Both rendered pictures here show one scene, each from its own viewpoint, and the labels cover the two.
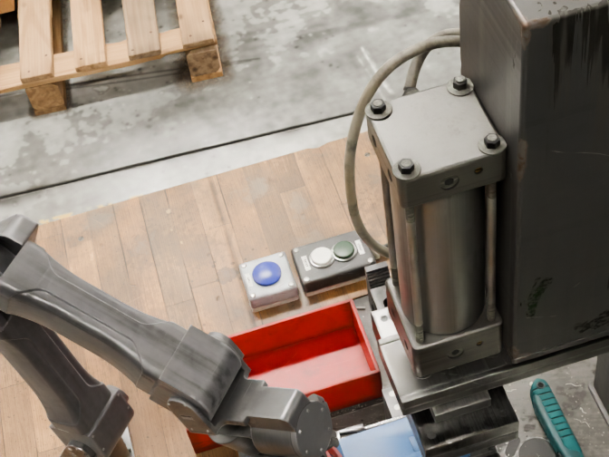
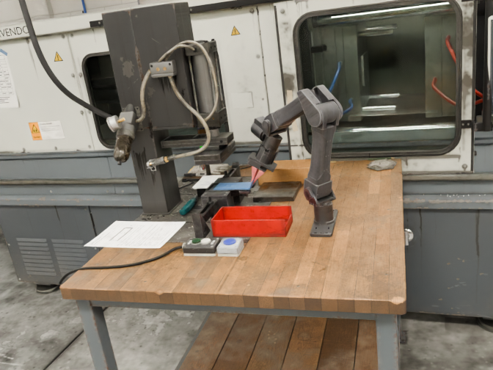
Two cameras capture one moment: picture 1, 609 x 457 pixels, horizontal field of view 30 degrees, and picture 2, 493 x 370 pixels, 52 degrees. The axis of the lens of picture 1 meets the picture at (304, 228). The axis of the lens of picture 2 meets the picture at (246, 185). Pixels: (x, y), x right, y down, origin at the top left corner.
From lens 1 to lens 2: 2.39 m
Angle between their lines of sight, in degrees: 107
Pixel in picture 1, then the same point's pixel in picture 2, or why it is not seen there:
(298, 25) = not seen: outside the picture
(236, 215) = (220, 275)
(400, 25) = not seen: outside the picture
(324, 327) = (224, 230)
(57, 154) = not seen: outside the picture
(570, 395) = (176, 213)
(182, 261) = (257, 266)
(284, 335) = (240, 227)
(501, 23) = (185, 10)
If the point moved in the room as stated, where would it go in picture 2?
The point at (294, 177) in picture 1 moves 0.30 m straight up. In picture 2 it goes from (182, 282) to (163, 182)
